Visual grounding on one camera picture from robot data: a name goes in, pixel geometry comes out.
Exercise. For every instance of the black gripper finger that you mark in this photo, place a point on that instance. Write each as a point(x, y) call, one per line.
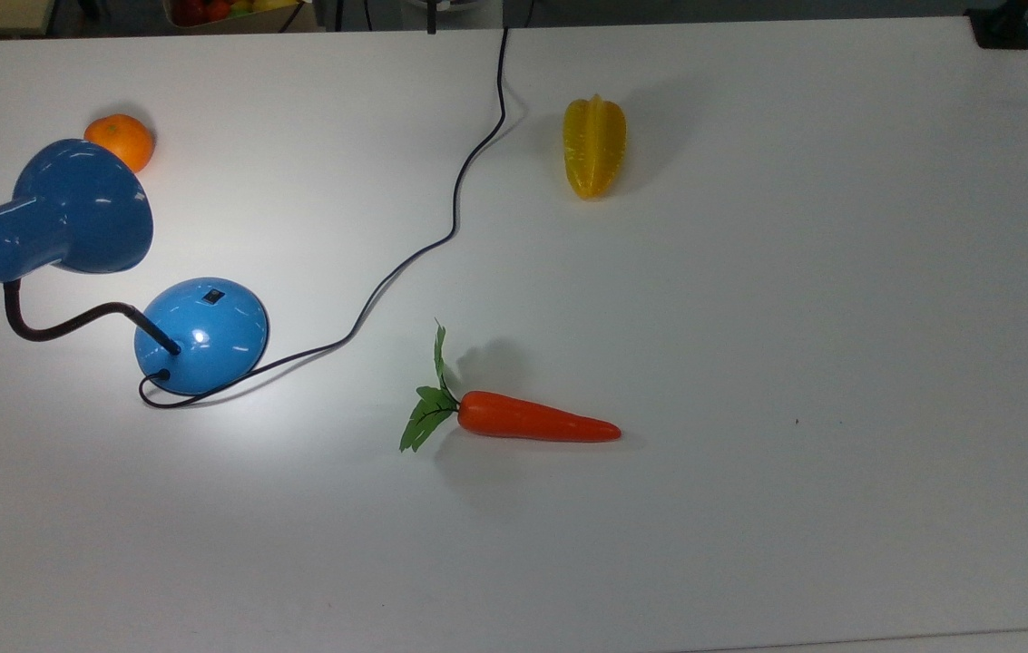
point(431, 18)

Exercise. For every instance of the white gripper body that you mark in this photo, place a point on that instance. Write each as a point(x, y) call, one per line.
point(459, 4)

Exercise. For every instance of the blue gooseneck desk lamp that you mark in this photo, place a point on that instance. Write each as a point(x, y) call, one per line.
point(78, 209)

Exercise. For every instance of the yellow toy starfruit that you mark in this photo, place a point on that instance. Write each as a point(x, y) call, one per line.
point(595, 150)

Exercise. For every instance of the clear bowl of toy fruit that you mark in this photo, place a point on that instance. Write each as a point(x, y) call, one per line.
point(205, 11)

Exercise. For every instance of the orange tangerine fruit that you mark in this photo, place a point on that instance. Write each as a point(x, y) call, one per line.
point(125, 139)

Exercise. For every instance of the orange toy carrot green leaves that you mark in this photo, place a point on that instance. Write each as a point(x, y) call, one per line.
point(532, 422)

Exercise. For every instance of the black table clamp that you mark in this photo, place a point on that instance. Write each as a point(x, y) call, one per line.
point(1003, 32)

